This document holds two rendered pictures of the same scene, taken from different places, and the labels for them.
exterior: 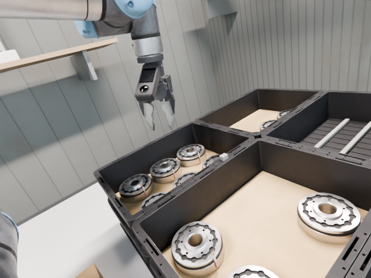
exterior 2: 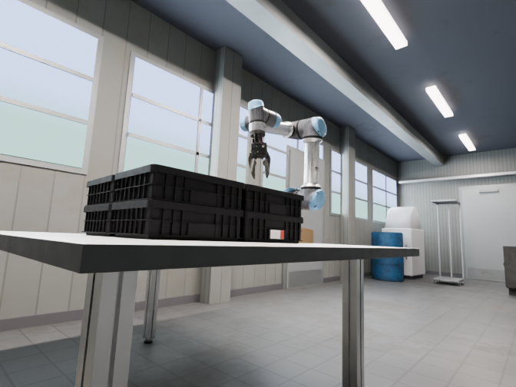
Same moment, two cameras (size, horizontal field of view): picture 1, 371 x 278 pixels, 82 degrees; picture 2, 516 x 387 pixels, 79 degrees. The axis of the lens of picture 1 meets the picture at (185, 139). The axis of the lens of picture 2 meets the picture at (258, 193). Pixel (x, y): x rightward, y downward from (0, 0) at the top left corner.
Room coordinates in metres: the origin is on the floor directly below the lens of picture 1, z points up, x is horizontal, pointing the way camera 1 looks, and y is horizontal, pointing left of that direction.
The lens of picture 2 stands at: (1.96, -0.33, 0.72)
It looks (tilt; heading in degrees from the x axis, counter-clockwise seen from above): 8 degrees up; 164
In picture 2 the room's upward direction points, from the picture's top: 2 degrees clockwise
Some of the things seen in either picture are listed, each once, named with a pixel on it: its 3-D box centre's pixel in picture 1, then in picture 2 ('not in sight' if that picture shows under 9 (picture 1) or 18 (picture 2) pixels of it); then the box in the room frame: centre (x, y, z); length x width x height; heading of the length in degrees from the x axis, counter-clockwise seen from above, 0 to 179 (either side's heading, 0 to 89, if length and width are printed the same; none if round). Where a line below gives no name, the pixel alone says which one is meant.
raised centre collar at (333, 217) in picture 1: (327, 209); not in sight; (0.29, -0.23, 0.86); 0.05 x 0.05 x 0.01
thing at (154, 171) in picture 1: (164, 166); not in sight; (0.62, 0.09, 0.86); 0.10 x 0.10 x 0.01
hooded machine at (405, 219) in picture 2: not in sight; (402, 241); (-3.91, 4.76, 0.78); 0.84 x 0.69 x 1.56; 122
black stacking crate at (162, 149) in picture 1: (176, 172); (254, 206); (0.55, 0.05, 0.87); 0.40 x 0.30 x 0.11; 120
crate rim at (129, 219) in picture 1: (171, 158); (255, 195); (0.55, 0.05, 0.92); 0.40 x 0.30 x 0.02; 120
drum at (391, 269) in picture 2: not in sight; (387, 255); (-3.47, 3.98, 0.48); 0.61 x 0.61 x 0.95
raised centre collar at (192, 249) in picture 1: (195, 240); not in sight; (0.30, 0.03, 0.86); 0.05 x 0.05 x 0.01
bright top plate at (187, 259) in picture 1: (196, 242); not in sight; (0.30, 0.03, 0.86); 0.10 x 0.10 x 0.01
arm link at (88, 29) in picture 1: (104, 15); (267, 119); (0.55, 0.10, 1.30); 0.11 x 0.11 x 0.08; 33
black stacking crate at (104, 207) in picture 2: not in sight; (141, 223); (0.50, -0.44, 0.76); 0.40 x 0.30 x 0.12; 120
